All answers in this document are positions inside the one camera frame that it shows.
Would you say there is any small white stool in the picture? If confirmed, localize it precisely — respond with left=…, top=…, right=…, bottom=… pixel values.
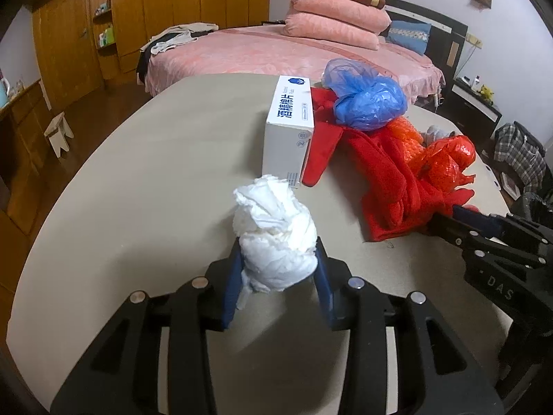
left=44, top=112, right=73, bottom=156

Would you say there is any black garment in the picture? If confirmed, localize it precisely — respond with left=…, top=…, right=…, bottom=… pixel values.
left=137, top=47, right=156, bottom=85

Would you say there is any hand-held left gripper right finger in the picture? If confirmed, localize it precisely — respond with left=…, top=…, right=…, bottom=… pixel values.
left=313, top=237, right=506, bottom=415

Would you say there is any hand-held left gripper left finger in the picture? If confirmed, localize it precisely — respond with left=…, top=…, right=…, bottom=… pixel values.
left=49, top=238, right=245, bottom=415

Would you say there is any blue plastic bag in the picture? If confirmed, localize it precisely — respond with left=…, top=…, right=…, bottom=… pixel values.
left=323, top=57, right=409, bottom=131

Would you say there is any red plastic bag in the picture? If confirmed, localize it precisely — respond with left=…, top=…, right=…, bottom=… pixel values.
left=408, top=135, right=477, bottom=193

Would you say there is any white cardboard box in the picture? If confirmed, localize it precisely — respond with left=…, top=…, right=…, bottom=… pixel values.
left=261, top=75, right=315, bottom=190

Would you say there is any red cloth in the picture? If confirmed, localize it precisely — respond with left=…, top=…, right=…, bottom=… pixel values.
left=301, top=87, right=459, bottom=243

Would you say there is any pile of light clothes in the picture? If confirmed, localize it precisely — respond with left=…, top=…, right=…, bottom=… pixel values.
left=149, top=22, right=219, bottom=55

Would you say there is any dark nightstand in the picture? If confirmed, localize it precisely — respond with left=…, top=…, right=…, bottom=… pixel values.
left=449, top=75, right=503, bottom=140

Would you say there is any wooden sideboard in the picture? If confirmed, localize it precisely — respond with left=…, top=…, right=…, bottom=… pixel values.
left=0, top=80, right=57, bottom=236

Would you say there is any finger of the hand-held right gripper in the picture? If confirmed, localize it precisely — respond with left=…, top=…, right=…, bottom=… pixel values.
left=453, top=205, right=553, bottom=245
left=425, top=211, right=551, bottom=271

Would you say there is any black trash bag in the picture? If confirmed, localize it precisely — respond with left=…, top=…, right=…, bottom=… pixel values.
left=513, top=192, right=553, bottom=222

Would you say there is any bed with pink cover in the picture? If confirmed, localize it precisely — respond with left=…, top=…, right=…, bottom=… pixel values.
left=144, top=21, right=446, bottom=105

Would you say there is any dark headboard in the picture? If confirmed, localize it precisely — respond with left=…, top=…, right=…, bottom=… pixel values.
left=380, top=0, right=469, bottom=82

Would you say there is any wooden wardrobe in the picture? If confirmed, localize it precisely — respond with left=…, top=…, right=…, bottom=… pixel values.
left=30, top=0, right=273, bottom=93

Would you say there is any blue pillow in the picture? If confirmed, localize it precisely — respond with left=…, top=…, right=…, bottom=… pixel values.
left=386, top=21, right=433, bottom=56

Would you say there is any white picture frame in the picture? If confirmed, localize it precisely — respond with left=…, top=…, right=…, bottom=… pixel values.
left=500, top=172, right=522, bottom=200

